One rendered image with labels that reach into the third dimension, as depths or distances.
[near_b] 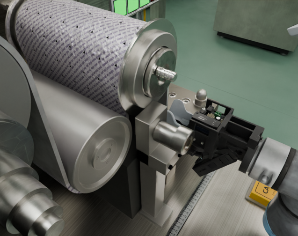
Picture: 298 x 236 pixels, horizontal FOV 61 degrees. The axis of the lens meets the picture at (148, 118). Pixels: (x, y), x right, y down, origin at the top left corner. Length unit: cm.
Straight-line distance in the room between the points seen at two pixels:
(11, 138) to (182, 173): 55
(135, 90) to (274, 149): 24
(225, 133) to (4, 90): 33
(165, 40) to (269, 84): 242
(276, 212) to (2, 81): 46
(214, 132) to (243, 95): 209
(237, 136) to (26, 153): 35
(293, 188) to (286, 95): 224
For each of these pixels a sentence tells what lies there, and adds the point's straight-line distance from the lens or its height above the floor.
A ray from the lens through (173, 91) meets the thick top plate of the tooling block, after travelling 70.
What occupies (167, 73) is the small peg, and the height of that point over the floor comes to 127.
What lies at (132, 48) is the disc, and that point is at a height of 130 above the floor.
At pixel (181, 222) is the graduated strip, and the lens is 61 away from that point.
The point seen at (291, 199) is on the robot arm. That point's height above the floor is 109.
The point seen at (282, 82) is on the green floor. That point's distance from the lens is 283.
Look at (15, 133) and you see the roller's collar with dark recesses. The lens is 17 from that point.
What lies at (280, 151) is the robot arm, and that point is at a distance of 45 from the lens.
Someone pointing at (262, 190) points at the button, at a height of 92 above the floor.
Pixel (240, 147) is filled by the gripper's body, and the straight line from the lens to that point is 45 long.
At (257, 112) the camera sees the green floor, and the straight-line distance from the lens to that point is 236.
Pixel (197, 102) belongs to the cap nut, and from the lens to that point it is 66.
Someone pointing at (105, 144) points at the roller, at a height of 119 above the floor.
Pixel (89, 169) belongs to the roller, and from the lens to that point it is 36.
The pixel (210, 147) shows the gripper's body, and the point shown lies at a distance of 45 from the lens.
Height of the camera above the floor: 146
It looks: 44 degrees down
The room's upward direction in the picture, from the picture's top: straight up
